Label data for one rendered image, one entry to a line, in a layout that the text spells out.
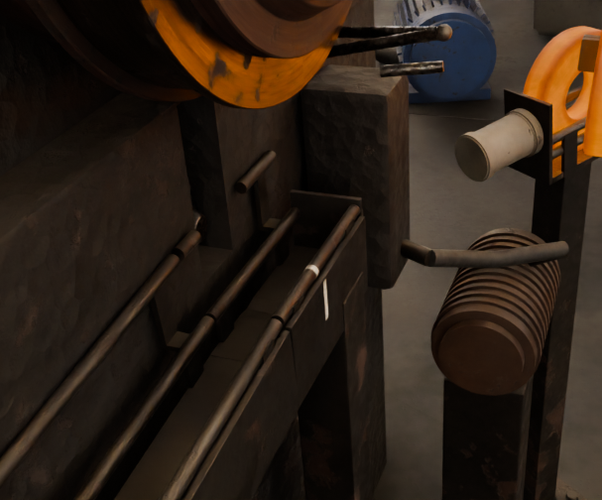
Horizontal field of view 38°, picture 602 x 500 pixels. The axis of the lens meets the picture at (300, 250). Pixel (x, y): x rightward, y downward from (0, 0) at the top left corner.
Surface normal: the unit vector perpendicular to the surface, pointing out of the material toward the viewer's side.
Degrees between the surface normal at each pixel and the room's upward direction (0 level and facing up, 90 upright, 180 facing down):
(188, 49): 90
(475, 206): 0
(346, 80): 0
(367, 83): 0
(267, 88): 90
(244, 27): 90
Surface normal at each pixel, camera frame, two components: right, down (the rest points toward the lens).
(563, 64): 0.55, 0.40
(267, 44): 0.93, 0.14
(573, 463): -0.07, -0.85
